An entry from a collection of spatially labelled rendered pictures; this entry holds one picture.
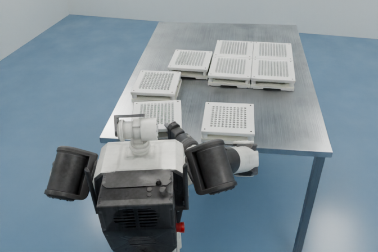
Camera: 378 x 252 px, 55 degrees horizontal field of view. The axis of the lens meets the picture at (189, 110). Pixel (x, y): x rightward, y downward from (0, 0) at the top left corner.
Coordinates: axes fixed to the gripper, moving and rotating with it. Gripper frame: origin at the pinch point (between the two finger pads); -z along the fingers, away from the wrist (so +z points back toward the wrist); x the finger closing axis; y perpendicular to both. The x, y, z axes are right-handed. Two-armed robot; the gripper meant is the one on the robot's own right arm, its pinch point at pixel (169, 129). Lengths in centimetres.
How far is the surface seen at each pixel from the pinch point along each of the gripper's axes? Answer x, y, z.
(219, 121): -0.1, 22.6, 9.3
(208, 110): -0.7, 23.4, -0.8
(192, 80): 6, 41, -40
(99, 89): 92, 36, -207
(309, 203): 44, 54, 46
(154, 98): 3.7, 10.3, -32.7
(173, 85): -0.9, 22.5, -31.8
